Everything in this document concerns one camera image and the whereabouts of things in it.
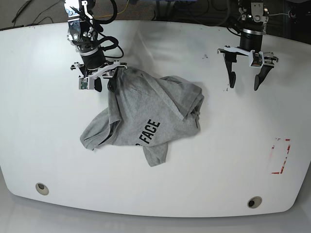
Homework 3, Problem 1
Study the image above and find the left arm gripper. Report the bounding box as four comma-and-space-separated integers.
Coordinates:
217, 46, 278, 91

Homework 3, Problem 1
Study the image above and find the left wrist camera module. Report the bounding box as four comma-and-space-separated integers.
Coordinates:
248, 50, 264, 68

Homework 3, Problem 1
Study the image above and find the table cable grommet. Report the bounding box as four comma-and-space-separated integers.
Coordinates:
35, 183, 49, 196
247, 196, 262, 209

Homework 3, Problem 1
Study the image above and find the right table cable grommet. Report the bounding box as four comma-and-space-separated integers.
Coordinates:
247, 196, 262, 209

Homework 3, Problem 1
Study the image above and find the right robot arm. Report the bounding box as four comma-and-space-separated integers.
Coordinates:
63, 0, 127, 92

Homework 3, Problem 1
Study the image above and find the grey t-shirt with black lettering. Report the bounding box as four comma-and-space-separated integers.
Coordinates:
80, 68, 204, 166

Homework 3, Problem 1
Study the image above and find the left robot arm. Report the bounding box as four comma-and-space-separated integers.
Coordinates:
217, 0, 278, 91

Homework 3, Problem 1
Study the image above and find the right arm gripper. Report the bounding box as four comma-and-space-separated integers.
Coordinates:
70, 60, 127, 92

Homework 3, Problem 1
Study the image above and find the red tape rectangle marking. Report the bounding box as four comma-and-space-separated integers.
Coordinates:
268, 138, 292, 175

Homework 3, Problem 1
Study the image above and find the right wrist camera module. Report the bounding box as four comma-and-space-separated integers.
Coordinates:
78, 76, 95, 90

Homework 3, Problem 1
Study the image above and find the left table cable grommet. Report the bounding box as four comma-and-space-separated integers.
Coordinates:
35, 183, 49, 196

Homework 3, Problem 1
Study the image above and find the yellow cable on floor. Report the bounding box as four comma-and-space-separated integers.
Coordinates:
93, 0, 129, 19

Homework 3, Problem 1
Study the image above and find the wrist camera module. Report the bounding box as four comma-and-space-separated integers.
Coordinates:
248, 50, 264, 68
78, 76, 95, 90

